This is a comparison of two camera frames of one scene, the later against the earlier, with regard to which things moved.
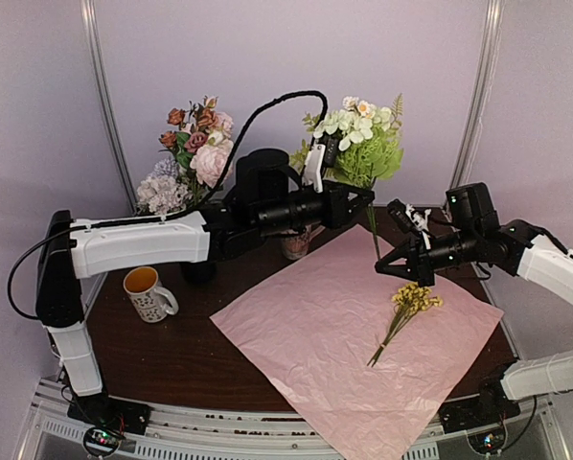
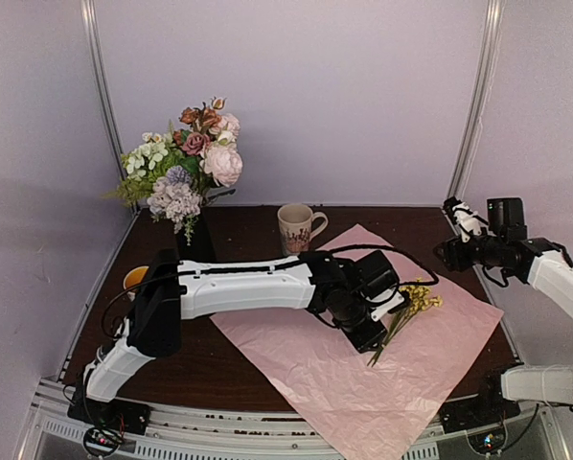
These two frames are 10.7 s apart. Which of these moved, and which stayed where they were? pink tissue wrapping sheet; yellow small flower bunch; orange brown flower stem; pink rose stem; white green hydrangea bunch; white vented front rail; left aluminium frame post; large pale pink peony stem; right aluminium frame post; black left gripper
Moved: white green hydrangea bunch; large pale pink peony stem; orange brown flower stem; black left gripper; pink rose stem
Stayed: yellow small flower bunch; pink tissue wrapping sheet; left aluminium frame post; right aluminium frame post; white vented front rail
